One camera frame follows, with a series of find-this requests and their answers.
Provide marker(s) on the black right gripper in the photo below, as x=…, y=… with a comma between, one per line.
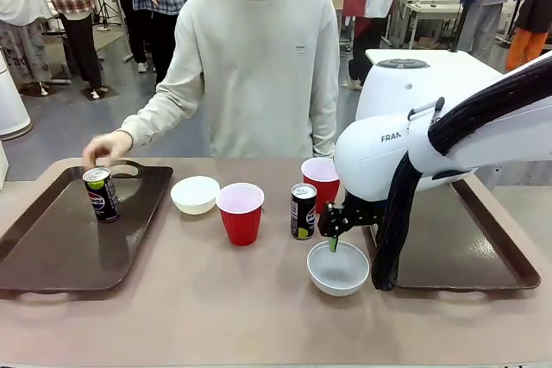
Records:
x=364, y=213

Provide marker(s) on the black Pepsi soda can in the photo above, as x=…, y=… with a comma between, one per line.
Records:
x=302, y=213
x=103, y=202

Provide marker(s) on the red plastic party cup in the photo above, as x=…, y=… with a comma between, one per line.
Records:
x=321, y=189
x=239, y=226

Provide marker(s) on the white round bowl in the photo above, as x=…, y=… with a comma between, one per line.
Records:
x=338, y=275
x=194, y=200

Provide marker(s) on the person's left forearm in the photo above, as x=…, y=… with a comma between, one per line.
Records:
x=324, y=131

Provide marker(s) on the person's right forearm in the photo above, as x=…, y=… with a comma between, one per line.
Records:
x=159, y=109

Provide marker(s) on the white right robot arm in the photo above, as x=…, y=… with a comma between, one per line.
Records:
x=375, y=157

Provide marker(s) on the person's right hand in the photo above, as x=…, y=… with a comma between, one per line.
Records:
x=105, y=148

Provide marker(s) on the brown plastic serving tray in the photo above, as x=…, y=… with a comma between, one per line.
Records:
x=52, y=251
x=453, y=251

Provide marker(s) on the person's cream sweater torso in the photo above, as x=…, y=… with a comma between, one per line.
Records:
x=259, y=75

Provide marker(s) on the grey background workbench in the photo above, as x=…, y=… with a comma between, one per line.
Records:
x=424, y=14

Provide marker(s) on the black vertical pole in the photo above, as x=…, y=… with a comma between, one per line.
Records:
x=462, y=10

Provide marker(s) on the bystander in orange trousers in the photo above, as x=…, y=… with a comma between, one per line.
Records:
x=530, y=40

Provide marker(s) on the white cylindrical machine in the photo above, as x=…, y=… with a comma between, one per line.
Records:
x=10, y=96

